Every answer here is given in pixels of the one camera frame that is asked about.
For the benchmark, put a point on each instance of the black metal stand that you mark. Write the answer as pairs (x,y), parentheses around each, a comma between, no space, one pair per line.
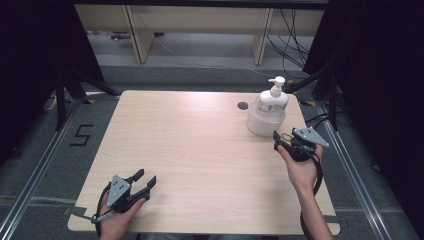
(60,100)
(333,100)

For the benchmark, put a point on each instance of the person's left hand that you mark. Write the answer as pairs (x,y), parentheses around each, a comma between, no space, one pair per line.
(115,223)

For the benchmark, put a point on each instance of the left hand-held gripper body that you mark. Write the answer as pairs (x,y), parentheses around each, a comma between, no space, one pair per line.
(117,190)

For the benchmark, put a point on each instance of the yellow tape floor mark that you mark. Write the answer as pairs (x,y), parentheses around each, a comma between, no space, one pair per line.
(90,101)
(308,103)

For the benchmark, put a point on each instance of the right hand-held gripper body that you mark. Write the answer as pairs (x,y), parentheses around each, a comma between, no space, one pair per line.
(308,138)

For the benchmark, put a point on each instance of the white plastic basket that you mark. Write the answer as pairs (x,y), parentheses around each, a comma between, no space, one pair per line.
(261,125)

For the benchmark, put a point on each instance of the white pump bottle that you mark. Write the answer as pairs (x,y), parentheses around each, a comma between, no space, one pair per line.
(271,100)

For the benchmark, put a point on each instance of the dark curtain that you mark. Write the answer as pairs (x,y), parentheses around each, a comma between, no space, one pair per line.
(383,83)
(33,66)

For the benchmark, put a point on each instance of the aluminium floor rail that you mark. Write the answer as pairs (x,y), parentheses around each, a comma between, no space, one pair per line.
(36,173)
(353,173)

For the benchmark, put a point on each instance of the person's right hand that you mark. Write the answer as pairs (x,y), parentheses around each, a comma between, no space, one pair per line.
(303,173)

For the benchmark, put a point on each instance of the round black table grommet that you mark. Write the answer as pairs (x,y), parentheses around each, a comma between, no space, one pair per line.
(243,105)

